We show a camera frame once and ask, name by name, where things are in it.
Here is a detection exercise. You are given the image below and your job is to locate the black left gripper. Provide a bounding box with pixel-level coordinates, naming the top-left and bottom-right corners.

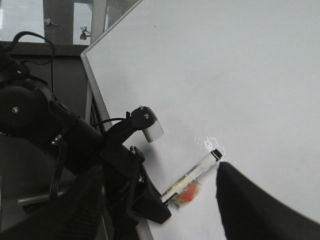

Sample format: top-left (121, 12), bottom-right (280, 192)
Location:
top-left (99, 106), bottom-right (171, 224)

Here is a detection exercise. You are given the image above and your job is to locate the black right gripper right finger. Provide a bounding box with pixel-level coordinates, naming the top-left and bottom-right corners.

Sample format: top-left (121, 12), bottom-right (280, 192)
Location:
top-left (216, 162), bottom-right (320, 240)

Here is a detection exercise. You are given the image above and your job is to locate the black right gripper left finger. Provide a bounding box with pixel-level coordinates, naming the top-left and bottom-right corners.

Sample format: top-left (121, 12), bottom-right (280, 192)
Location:
top-left (0, 165), bottom-right (104, 240)

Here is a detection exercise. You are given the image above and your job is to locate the white black whiteboard marker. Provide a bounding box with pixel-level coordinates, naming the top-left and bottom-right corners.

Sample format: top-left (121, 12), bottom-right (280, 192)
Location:
top-left (160, 149), bottom-right (224, 207)

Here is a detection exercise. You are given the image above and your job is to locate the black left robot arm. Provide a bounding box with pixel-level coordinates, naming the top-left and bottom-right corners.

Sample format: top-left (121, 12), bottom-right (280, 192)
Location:
top-left (0, 53), bottom-right (171, 224)

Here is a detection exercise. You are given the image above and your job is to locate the white whiteboard with aluminium frame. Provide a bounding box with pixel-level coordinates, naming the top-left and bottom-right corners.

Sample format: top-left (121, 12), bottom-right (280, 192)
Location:
top-left (82, 0), bottom-right (320, 240)

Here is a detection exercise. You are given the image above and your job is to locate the black cable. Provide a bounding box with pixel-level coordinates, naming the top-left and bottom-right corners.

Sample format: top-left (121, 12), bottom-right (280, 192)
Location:
top-left (7, 30), bottom-right (56, 67)

